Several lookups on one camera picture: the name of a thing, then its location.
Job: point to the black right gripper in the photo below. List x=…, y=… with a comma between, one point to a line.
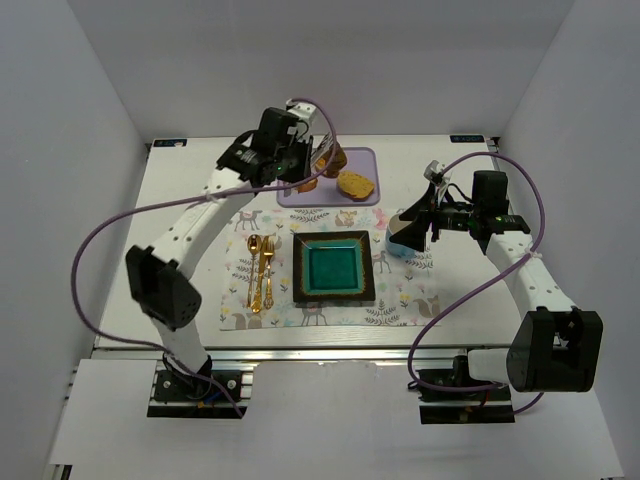
x=430, y=220

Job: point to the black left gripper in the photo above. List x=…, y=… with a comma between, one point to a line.
x=307, y=158

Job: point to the brown chocolate croissant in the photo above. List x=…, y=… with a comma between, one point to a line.
x=332, y=169

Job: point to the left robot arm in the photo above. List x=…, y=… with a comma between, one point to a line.
x=159, y=274

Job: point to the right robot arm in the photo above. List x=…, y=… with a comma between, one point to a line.
x=556, y=347

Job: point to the sliced bread loaf far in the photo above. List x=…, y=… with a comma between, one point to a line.
x=308, y=186

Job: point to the sliced bread loaf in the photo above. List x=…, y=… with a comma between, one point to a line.
x=354, y=185
x=308, y=186

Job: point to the sliced bread loaf near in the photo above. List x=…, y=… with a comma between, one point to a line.
x=354, y=185

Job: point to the lavender serving tray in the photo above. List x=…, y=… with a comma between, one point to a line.
x=360, y=160

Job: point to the gold spoon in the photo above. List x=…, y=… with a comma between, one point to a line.
x=254, y=243

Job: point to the green square ceramic plate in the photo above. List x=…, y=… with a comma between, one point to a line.
x=332, y=267

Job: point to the animal print placemat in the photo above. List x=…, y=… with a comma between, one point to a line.
x=406, y=287

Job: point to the gold fork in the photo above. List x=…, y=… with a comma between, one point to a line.
x=269, y=252

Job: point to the gold knife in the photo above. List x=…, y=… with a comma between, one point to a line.
x=256, y=304

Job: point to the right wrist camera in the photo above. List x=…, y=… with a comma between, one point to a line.
x=434, y=173

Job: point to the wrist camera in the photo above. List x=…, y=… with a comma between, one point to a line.
x=304, y=111
x=434, y=173

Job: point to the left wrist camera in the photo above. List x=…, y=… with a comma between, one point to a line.
x=304, y=111

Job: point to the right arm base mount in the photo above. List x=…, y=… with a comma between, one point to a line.
x=457, y=399

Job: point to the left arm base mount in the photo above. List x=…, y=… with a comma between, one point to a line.
x=176, y=395

